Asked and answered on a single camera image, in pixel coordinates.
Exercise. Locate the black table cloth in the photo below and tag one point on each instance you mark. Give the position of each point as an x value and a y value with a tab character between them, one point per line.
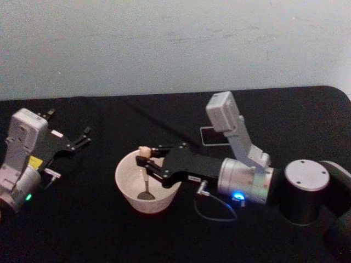
109	241

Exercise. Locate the white round bowl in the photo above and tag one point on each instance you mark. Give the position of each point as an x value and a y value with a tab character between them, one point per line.
129	183

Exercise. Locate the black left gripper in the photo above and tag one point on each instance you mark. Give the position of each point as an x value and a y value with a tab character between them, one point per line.
56	146

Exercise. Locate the pale plain wall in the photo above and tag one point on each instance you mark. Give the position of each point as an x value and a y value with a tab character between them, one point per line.
164	41

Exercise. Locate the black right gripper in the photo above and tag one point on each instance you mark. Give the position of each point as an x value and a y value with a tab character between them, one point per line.
189	165

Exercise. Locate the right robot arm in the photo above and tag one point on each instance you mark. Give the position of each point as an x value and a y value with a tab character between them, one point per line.
304	175

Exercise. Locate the small black white-rimmed case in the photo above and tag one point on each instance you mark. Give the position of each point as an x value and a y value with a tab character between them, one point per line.
211	136

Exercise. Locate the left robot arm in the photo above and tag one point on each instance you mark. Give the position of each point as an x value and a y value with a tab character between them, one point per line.
23	137

